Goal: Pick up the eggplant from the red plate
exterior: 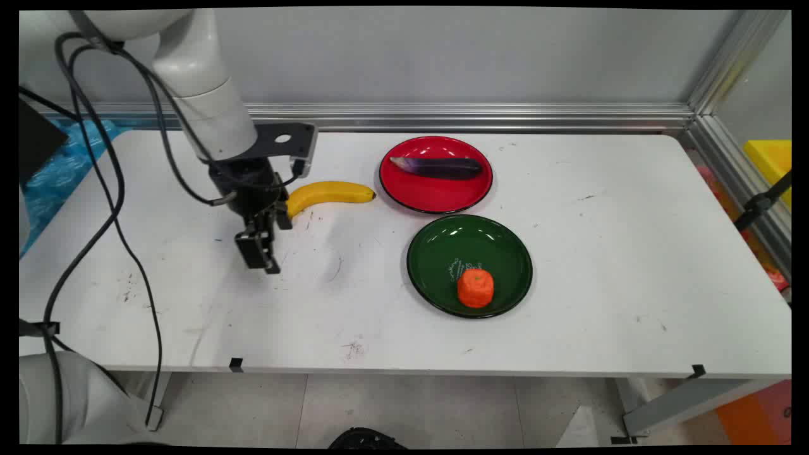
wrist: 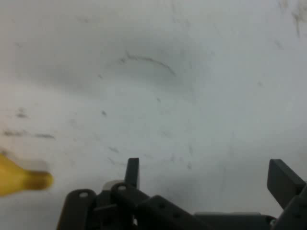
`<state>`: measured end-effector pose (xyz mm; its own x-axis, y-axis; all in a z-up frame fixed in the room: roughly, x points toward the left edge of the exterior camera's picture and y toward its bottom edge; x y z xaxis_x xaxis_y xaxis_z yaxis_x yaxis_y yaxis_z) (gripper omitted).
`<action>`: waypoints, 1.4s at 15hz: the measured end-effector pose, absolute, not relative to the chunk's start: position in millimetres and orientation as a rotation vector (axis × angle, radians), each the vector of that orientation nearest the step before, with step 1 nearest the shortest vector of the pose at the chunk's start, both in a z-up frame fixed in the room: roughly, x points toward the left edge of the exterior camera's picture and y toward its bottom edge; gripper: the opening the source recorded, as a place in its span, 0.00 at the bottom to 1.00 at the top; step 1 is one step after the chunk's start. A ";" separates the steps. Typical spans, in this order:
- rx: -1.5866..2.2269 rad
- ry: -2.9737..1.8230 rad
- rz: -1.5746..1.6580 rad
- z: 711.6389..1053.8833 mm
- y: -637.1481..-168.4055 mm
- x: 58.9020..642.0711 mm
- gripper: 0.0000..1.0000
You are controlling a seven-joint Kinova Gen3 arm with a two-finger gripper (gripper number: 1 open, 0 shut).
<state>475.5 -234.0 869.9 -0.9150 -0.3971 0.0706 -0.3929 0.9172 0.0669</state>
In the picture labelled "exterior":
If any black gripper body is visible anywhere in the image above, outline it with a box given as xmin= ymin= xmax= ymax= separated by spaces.
xmin=209 ymin=156 xmax=289 ymax=223

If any purple eggplant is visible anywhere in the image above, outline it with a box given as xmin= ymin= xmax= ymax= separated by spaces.
xmin=389 ymin=155 xmax=485 ymax=182

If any yellow banana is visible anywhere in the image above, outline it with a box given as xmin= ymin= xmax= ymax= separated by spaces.
xmin=286 ymin=181 xmax=377 ymax=220

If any red round plate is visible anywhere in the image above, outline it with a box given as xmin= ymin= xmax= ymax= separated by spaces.
xmin=379 ymin=135 xmax=494 ymax=215

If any green round plate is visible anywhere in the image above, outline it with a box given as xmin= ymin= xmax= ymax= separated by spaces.
xmin=406 ymin=214 xmax=534 ymax=319

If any white straight table leg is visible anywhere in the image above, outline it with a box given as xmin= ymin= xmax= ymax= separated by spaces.
xmin=144 ymin=372 xmax=173 ymax=432

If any blue patterned cloth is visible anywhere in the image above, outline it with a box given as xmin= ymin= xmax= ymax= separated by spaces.
xmin=19 ymin=118 xmax=135 ymax=257

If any orange persimmon fruit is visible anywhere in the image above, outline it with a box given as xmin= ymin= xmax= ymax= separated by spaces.
xmin=456 ymin=268 xmax=496 ymax=310

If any black flat panel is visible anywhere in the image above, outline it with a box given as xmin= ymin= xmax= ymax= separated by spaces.
xmin=19 ymin=97 xmax=68 ymax=185

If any black round floor object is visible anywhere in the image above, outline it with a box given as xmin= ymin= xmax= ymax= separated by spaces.
xmin=328 ymin=427 xmax=409 ymax=449

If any grey slanted table leg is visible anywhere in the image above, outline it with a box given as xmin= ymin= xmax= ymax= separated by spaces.
xmin=622 ymin=377 xmax=786 ymax=438

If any pink red object behind table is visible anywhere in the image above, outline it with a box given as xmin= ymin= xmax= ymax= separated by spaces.
xmin=695 ymin=164 xmax=791 ymax=293

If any yellow plastic box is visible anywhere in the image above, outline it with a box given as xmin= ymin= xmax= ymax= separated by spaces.
xmin=743 ymin=139 xmax=792 ymax=210

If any orange box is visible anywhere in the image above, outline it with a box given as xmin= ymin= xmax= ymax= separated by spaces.
xmin=714 ymin=379 xmax=792 ymax=446

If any black cable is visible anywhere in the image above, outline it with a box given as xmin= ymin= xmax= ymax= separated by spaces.
xmin=41 ymin=32 xmax=310 ymax=444
xmin=63 ymin=44 xmax=288 ymax=432

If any long aluminium frame rail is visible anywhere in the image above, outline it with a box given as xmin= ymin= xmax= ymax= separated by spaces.
xmin=28 ymin=102 xmax=696 ymax=134

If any plain black cable strap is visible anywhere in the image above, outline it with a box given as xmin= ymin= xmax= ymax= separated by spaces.
xmin=68 ymin=10 xmax=125 ymax=52

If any angled aluminium frame rail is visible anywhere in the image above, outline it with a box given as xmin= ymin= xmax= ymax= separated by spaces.
xmin=678 ymin=9 xmax=792 ymax=280

